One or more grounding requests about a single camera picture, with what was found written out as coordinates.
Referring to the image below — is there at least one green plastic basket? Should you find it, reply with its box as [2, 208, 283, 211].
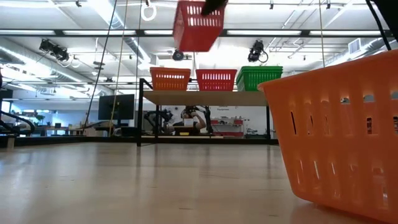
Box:
[238, 69, 284, 75]
[235, 73, 284, 92]
[239, 65, 284, 71]

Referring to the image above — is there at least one black ceiling spotlight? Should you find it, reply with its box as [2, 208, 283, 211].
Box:
[39, 39, 56, 53]
[247, 39, 269, 63]
[52, 46, 70, 62]

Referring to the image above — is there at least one red and white cart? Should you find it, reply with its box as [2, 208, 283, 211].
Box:
[210, 117, 245, 138]

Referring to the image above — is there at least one white cable ring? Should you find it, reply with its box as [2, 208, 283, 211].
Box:
[140, 0, 157, 22]

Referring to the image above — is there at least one black overhead bar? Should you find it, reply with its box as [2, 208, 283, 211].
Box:
[0, 29, 393, 38]

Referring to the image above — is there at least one thin black cable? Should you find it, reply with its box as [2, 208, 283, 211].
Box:
[83, 0, 118, 125]

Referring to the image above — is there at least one red plastic basket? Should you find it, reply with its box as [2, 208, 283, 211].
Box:
[195, 68, 238, 92]
[172, 0, 225, 53]

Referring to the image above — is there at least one white ceiling air vent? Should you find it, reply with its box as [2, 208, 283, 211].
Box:
[348, 37, 362, 55]

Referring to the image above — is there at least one black curved tube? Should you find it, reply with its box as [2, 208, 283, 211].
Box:
[0, 109, 35, 136]

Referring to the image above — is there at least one wooden shelf with black legs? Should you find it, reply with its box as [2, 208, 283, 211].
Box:
[136, 77, 271, 147]

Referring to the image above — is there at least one person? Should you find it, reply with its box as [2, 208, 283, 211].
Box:
[181, 105, 208, 136]

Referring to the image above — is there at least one black background monitor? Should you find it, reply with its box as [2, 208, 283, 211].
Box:
[98, 93, 136, 121]

